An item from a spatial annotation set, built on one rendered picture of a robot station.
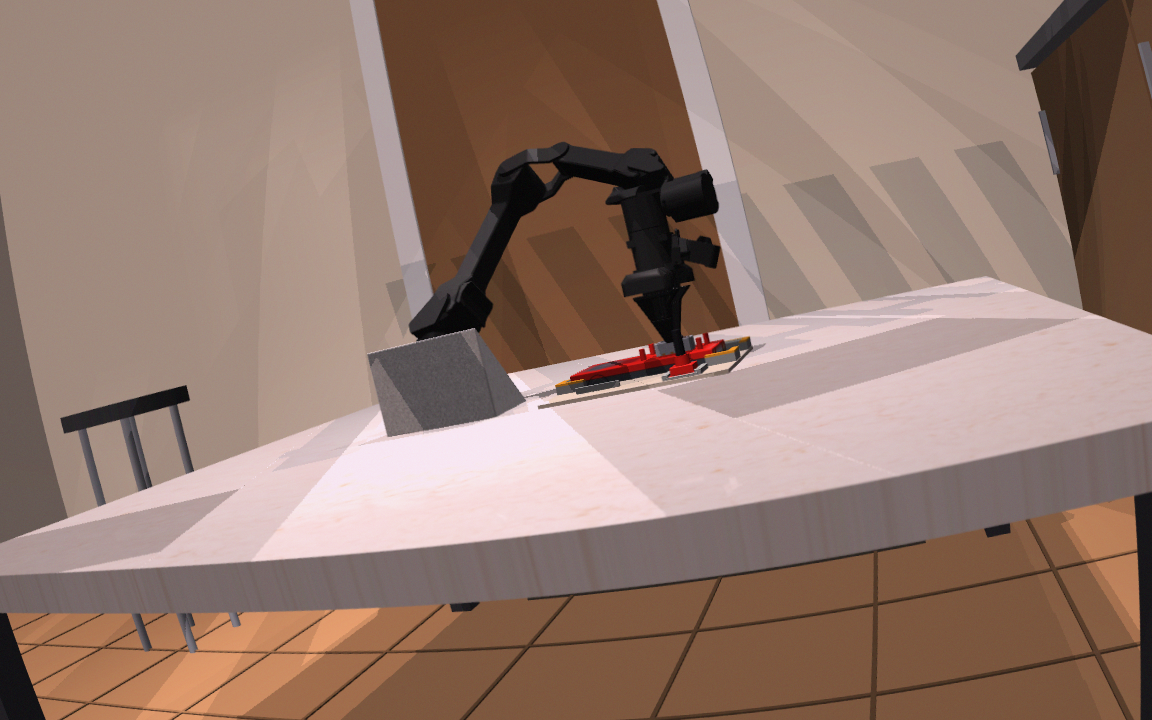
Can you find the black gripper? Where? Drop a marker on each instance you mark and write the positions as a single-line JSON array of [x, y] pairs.
[[657, 278]]

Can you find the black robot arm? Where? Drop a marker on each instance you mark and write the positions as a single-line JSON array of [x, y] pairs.
[[646, 191]]

